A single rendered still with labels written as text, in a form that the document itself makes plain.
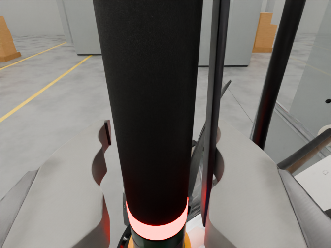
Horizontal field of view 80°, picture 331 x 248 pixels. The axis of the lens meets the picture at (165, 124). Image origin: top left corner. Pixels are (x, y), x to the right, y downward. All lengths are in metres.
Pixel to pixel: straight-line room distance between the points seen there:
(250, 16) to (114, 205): 5.23
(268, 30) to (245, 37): 2.45
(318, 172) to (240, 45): 5.51
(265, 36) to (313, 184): 7.88
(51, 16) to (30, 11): 1.09
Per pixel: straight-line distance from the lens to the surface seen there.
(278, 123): 1.43
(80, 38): 7.71
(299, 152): 0.29
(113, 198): 2.04
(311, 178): 0.56
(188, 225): 0.20
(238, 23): 5.84
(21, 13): 14.45
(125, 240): 0.42
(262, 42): 8.35
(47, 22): 13.85
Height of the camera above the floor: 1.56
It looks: 32 degrees down
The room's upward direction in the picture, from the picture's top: straight up
